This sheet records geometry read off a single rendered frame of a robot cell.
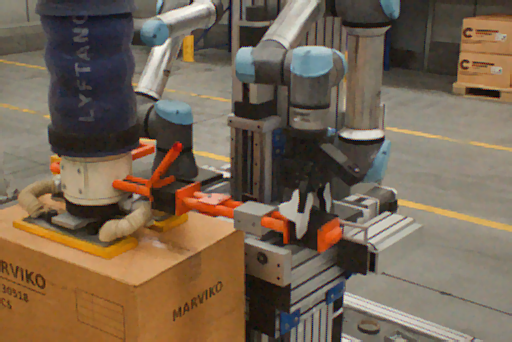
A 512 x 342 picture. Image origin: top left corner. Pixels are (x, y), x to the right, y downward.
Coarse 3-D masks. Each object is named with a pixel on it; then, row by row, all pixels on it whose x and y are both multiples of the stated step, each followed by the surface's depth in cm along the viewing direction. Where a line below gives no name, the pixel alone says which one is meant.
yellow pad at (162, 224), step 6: (162, 216) 181; (168, 216) 182; (174, 216) 182; (180, 216) 182; (186, 216) 184; (156, 222) 179; (162, 222) 179; (168, 222) 179; (174, 222) 180; (180, 222) 182; (150, 228) 180; (156, 228) 178; (162, 228) 177; (168, 228) 178
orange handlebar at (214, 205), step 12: (144, 144) 203; (132, 156) 194; (60, 168) 185; (120, 180) 173; (144, 180) 173; (132, 192) 170; (144, 192) 167; (192, 204) 159; (204, 204) 157; (216, 204) 155; (228, 204) 157; (240, 204) 156; (216, 216) 155; (228, 216) 153; (264, 216) 148; (276, 216) 150; (276, 228) 146; (336, 228) 142; (324, 240) 139; (336, 240) 140
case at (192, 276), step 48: (0, 240) 179; (48, 240) 175; (144, 240) 173; (192, 240) 172; (240, 240) 180; (0, 288) 184; (48, 288) 171; (96, 288) 160; (144, 288) 153; (192, 288) 167; (240, 288) 184; (0, 336) 189; (48, 336) 175; (96, 336) 164; (144, 336) 156; (192, 336) 170; (240, 336) 187
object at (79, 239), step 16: (16, 224) 182; (32, 224) 180; (48, 224) 178; (96, 224) 171; (64, 240) 171; (80, 240) 170; (96, 240) 168; (112, 240) 168; (128, 240) 169; (112, 256) 164
